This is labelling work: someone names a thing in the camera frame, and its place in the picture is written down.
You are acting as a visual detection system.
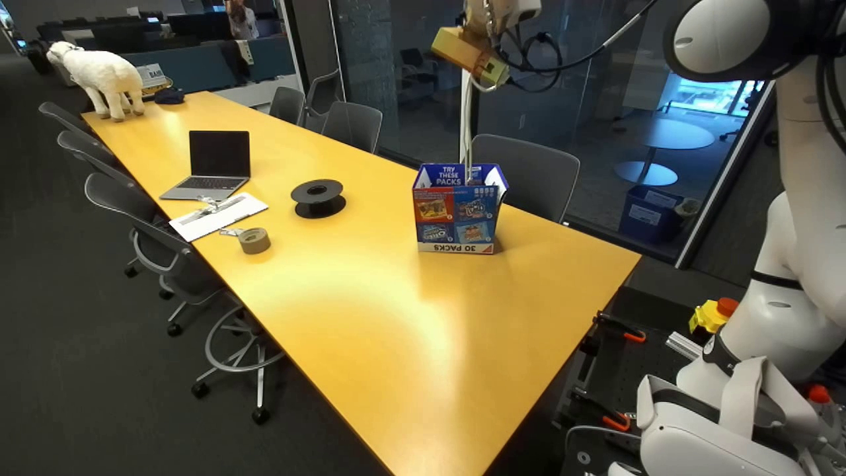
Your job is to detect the blue printed cardboard box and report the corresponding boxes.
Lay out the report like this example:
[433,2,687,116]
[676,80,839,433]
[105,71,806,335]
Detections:
[409,159,510,259]

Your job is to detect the small white box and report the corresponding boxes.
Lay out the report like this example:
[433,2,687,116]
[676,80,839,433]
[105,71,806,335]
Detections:
[134,60,174,93]

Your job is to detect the white paper sheets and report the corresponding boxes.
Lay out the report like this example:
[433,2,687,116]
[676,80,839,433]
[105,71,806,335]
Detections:
[166,191,270,243]

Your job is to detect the open grey laptop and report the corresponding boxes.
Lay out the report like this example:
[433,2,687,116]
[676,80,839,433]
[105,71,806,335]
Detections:
[158,126,253,204]

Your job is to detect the blue storage bin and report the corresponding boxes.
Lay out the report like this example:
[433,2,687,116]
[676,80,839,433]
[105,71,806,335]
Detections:
[619,187,687,247]

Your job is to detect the round table behind glass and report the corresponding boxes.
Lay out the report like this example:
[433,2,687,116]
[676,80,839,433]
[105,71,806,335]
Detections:
[646,116,719,153]
[613,157,683,191]

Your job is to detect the seated person in background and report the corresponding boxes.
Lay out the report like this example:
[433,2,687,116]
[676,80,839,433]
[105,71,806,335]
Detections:
[223,0,268,42]

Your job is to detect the black desk phone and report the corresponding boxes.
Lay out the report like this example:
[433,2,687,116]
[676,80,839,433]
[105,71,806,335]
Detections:
[150,81,187,109]

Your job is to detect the yellow emergency stop button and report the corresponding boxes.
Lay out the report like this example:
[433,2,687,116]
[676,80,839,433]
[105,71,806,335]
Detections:
[687,293,741,339]

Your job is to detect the white VR headset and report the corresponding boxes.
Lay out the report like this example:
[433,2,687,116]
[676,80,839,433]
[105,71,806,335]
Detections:
[633,353,835,476]

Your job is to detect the white polar bear toy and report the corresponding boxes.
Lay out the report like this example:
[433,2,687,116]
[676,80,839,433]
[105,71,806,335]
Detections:
[46,38,148,122]

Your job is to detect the red capped item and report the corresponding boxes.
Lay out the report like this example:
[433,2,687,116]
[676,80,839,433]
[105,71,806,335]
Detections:
[804,382,839,409]

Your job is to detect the white window post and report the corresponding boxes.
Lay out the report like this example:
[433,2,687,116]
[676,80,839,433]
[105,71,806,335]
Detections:
[454,64,478,167]

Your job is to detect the orange handled black clamp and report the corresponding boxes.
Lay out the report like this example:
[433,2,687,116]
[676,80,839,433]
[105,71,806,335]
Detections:
[601,404,641,436]
[590,309,651,349]

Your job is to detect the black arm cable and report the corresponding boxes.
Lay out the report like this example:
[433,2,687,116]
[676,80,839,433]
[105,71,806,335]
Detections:
[486,0,664,93]

